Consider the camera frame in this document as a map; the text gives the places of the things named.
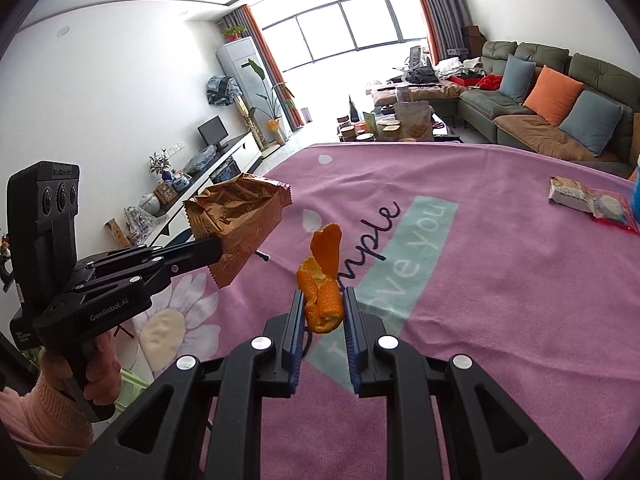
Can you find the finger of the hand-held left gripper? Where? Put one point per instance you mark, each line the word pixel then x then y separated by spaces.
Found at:
pixel 125 255
pixel 195 255

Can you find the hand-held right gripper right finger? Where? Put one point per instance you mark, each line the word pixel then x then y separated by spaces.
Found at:
pixel 352 340

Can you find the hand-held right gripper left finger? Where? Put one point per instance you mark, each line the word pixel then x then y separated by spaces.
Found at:
pixel 292 340

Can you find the orange peel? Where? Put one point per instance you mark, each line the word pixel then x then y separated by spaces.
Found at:
pixel 322 310

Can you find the brown foil snack bag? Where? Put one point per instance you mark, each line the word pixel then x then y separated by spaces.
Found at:
pixel 235 215

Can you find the person's left hand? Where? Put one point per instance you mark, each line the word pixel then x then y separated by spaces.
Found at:
pixel 102 370

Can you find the tall yellow patterned vase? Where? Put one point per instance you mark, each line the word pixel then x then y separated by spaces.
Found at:
pixel 119 234

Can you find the glass ship model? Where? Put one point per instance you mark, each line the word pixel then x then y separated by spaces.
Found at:
pixel 139 220

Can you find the white ceramic jar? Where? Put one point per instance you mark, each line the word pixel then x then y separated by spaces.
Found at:
pixel 150 204

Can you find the framed picture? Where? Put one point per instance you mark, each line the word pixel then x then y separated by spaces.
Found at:
pixel 164 192

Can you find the blue and white pot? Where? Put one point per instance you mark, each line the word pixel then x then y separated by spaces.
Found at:
pixel 181 180

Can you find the black cabinet appliance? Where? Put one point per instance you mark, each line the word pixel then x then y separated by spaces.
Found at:
pixel 225 171

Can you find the blue vase with plant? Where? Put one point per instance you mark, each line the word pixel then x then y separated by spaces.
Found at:
pixel 161 167

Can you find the clear plastic bag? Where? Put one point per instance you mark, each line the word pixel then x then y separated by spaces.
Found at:
pixel 200 160

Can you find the white and black tv cabinet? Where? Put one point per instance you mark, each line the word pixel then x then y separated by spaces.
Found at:
pixel 245 152

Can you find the black monitor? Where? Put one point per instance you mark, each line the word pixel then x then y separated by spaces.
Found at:
pixel 212 130

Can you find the green plastic stool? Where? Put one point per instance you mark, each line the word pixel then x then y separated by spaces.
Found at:
pixel 134 385

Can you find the pink printed blanket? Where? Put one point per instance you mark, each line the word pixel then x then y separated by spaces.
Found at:
pixel 500 285

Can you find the tall leafy plant in vase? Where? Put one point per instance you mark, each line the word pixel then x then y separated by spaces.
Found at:
pixel 272 110

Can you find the cloth-covered standing fan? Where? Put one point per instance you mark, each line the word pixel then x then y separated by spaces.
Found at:
pixel 222 90

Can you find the white standing air conditioner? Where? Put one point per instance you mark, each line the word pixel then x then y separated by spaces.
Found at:
pixel 240 67

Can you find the group of jars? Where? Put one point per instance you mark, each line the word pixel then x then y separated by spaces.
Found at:
pixel 360 132

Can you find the grey and orange curtain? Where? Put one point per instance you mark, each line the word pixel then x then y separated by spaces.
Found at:
pixel 440 5
pixel 260 50

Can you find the green printed packet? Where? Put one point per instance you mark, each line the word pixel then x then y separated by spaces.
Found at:
pixel 369 122

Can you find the small potted plant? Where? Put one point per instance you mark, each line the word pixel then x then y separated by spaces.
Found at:
pixel 234 32

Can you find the brown paper bag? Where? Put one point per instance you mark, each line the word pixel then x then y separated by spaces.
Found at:
pixel 414 117

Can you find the glass coffee table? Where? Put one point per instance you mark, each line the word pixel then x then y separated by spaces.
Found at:
pixel 445 127

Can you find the brown padded ottoman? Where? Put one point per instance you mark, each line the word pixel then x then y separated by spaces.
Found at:
pixel 430 92

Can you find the white snack packet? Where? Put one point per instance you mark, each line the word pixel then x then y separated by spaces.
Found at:
pixel 570 192

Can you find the black bag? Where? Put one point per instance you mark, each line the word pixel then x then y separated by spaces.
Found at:
pixel 420 75

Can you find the large window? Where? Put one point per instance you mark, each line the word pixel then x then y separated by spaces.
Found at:
pixel 345 25

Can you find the red cloth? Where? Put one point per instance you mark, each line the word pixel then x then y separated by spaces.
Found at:
pixel 489 82

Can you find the clear red-edged snack packet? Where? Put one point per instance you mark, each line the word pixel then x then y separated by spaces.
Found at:
pixel 612 207

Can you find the pile of clothes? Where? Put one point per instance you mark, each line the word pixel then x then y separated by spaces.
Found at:
pixel 457 66

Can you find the blue cushion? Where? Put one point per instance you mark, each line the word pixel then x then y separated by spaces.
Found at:
pixel 517 77
pixel 592 122

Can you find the orange cushion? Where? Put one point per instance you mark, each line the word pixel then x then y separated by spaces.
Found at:
pixel 552 95

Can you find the dark wooden cabinet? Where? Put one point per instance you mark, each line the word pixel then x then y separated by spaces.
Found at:
pixel 474 37

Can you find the blue cup with white lid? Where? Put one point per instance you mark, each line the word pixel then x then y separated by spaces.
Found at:
pixel 636 170

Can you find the green sofa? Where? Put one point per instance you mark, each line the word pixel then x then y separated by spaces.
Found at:
pixel 590 65

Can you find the wall sockets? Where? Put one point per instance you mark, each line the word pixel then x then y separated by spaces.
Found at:
pixel 176 148

